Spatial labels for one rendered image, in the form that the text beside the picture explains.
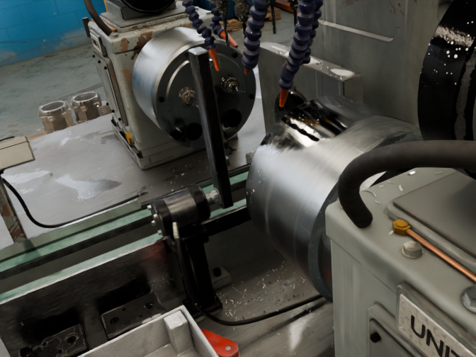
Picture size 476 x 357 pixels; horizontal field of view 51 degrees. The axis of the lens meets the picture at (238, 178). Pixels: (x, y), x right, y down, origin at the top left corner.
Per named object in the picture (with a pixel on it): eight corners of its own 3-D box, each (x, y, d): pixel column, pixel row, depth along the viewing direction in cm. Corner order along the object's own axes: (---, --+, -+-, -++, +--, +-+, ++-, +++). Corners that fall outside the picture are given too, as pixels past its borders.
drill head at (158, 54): (209, 94, 146) (194, 8, 133) (270, 136, 117) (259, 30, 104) (128, 119, 138) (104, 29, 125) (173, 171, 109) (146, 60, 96)
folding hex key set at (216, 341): (243, 352, 79) (241, 344, 78) (232, 367, 76) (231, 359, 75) (200, 333, 83) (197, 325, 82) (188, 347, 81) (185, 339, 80)
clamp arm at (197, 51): (229, 196, 82) (204, 44, 69) (238, 205, 80) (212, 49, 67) (210, 204, 81) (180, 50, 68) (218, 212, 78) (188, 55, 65)
